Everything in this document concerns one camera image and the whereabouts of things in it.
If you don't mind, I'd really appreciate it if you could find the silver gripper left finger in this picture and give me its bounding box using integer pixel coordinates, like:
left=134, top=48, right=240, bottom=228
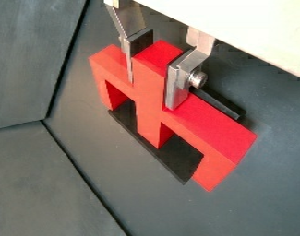
left=103, top=0, right=153, bottom=82

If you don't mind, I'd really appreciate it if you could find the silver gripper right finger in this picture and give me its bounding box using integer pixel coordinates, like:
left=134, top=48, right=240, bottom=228
left=165, top=27, right=214, bottom=110

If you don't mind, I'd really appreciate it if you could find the red E-shaped block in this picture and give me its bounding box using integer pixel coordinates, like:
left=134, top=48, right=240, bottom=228
left=89, top=41, right=257, bottom=191

